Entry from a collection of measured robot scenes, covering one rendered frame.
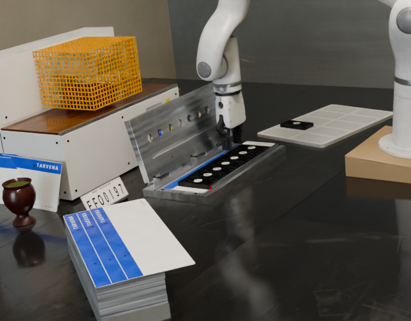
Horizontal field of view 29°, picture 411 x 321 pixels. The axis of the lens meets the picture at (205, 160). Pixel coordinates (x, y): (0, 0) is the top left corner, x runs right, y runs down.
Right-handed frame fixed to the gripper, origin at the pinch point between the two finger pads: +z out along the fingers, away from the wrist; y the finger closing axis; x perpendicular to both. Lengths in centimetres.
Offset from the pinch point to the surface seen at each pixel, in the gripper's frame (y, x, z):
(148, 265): -90, -35, -6
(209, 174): -26.2, -8.0, 0.9
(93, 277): -97, -27, -5
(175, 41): 210, 164, 11
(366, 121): 38.3, -27.3, 3.2
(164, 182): -31.9, 3.3, 2.2
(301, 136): 18.8, -13.7, 3.2
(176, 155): -24.0, 4.0, -2.9
